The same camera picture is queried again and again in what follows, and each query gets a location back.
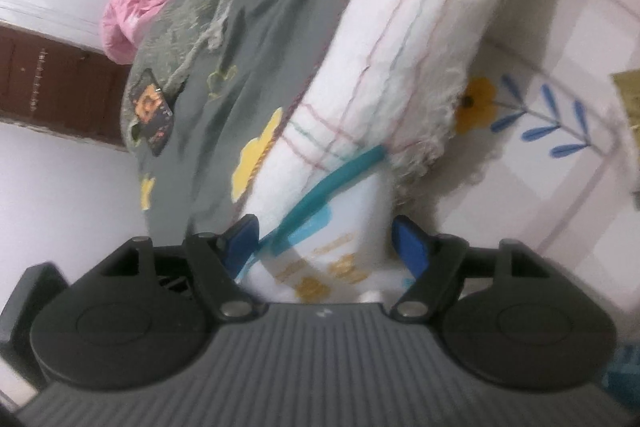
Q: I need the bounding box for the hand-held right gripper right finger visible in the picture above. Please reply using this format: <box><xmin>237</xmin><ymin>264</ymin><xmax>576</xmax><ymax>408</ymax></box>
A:
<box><xmin>390</xmin><ymin>216</ymin><xmax>549</xmax><ymax>323</ymax></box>

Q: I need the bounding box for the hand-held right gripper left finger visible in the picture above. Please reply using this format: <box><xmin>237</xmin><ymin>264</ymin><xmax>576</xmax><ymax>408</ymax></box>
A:
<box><xmin>97</xmin><ymin>214</ymin><xmax>262</xmax><ymax>322</ymax></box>

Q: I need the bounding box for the white plastic bag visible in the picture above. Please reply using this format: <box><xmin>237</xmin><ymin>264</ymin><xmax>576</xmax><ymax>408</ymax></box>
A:
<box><xmin>235</xmin><ymin>144</ymin><xmax>416</xmax><ymax>305</ymax></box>

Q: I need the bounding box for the plaid floral mat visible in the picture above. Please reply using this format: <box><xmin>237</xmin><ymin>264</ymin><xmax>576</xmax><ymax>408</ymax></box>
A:
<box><xmin>390</xmin><ymin>0</ymin><xmax>640</xmax><ymax>308</ymax></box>

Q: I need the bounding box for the black and orange packet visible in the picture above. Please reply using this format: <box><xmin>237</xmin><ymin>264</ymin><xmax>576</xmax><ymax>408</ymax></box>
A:
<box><xmin>129</xmin><ymin>69</ymin><xmax>175</xmax><ymax>154</ymax></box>

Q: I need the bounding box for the brown wooden cabinet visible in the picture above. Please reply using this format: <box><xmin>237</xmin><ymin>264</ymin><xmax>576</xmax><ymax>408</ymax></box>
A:
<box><xmin>0</xmin><ymin>24</ymin><xmax>133</xmax><ymax>152</ymax></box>

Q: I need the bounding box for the green bedsheet with yellow flowers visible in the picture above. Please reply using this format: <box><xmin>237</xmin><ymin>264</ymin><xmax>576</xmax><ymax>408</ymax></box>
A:
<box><xmin>120</xmin><ymin>0</ymin><xmax>406</xmax><ymax>248</ymax></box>

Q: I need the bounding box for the white fringed blanket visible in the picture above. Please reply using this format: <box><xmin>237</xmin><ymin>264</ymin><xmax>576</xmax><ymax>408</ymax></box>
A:
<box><xmin>235</xmin><ymin>0</ymin><xmax>591</xmax><ymax>228</ymax></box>

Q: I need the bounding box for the large cardboard box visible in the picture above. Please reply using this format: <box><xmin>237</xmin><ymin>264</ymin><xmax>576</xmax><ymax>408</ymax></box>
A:
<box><xmin>611</xmin><ymin>69</ymin><xmax>640</xmax><ymax>132</ymax></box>

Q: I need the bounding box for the green knitted cloth with cord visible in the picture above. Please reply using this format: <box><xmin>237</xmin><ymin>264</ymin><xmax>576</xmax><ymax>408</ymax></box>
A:
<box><xmin>122</xmin><ymin>0</ymin><xmax>241</xmax><ymax>152</ymax></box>

